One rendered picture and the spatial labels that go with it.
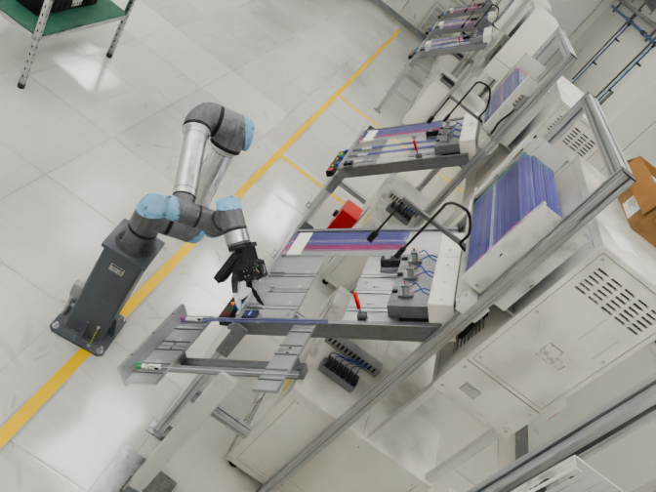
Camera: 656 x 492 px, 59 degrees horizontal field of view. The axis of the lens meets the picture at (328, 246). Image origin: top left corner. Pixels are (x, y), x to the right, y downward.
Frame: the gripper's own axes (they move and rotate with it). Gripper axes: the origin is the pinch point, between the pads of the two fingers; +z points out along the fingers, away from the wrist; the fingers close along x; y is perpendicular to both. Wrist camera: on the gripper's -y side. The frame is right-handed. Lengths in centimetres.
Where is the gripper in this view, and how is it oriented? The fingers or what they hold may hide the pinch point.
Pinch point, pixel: (250, 308)
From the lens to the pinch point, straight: 181.9
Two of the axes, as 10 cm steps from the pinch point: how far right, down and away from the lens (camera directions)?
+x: 3.6, -0.2, 9.3
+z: 2.8, 9.6, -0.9
